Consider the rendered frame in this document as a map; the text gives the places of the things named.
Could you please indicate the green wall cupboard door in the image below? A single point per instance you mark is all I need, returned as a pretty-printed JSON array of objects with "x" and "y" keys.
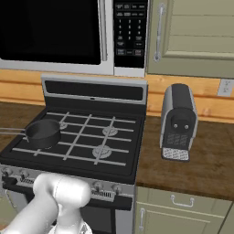
[{"x": 195, "y": 36}]

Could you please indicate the microwave oven door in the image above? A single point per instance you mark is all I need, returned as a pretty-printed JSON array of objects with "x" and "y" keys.
[{"x": 51, "y": 33}]

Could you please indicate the green drawer front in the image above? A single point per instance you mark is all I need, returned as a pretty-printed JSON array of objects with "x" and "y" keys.
[{"x": 182, "y": 201}]

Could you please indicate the silver and black coffee machine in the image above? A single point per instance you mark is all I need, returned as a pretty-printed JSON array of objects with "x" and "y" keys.
[{"x": 178, "y": 122}]

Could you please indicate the black oven door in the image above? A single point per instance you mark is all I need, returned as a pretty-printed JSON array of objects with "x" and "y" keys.
[{"x": 103, "y": 213}]

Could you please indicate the silver microwave oven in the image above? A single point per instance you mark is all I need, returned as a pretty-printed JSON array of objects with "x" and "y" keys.
[{"x": 73, "y": 33}]

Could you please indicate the white wall socket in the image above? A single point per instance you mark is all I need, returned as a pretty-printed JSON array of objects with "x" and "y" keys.
[{"x": 225, "y": 87}]

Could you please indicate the black and silver stove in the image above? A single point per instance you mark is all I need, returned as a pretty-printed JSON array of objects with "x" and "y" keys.
[{"x": 88, "y": 134}]

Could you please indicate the silver stove knob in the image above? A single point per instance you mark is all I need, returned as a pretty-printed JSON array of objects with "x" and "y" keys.
[
  {"x": 116, "y": 188},
  {"x": 97, "y": 185},
  {"x": 6, "y": 172},
  {"x": 23, "y": 174}
]

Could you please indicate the black saucepan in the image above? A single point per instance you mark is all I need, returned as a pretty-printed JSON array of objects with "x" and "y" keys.
[{"x": 42, "y": 133}]

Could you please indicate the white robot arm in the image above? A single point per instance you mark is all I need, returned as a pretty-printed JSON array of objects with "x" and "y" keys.
[{"x": 48, "y": 202}]

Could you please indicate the green base cupboard door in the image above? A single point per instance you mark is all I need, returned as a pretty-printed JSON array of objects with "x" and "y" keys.
[{"x": 176, "y": 220}]

